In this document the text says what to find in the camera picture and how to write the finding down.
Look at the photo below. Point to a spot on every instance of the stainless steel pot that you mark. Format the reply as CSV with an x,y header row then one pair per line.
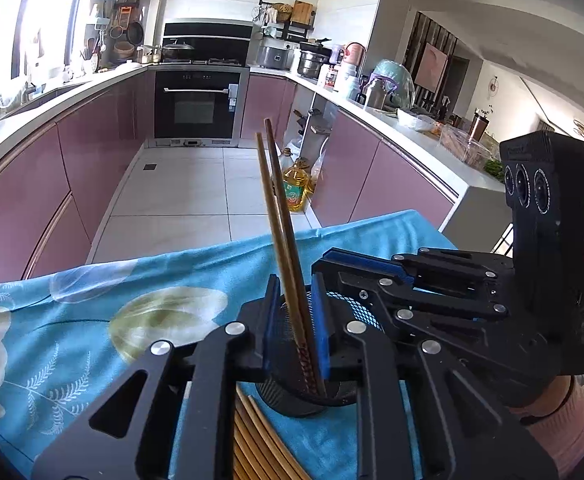
x,y
313,55

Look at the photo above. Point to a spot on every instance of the green food cover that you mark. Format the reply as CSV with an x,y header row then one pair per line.
x,y
399,85

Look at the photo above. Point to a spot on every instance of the black tracking camera box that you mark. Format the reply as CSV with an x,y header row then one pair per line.
x,y
544,187

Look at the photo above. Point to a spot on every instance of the black mesh utensil holder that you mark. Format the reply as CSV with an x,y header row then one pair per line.
x,y
285,389

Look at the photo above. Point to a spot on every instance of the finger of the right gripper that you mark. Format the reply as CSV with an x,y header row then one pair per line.
x,y
375,291
366,263

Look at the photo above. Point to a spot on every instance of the black wok with lid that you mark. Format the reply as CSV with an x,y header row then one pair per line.
x,y
177,53

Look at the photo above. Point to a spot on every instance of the cooking oil bottle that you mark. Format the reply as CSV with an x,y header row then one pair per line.
x,y
296,182

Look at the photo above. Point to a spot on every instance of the blue floral tablecloth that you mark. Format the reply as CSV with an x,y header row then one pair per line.
x,y
66,336

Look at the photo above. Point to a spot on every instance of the black built-in oven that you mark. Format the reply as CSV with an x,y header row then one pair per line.
x,y
199,105

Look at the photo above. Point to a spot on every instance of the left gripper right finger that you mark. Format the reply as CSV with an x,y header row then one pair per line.
x,y
420,413

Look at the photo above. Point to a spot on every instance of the black range hood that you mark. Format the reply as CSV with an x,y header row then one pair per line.
x,y
216,42

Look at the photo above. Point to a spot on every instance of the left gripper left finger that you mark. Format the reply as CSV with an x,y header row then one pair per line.
x,y
171,414

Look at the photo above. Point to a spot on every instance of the bamboo chopstick lone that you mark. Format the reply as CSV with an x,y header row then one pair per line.
x,y
266,181

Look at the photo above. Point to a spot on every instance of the bamboo chopstick red end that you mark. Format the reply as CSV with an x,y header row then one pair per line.
x,y
275,457
242,470
290,267
243,439
250,402

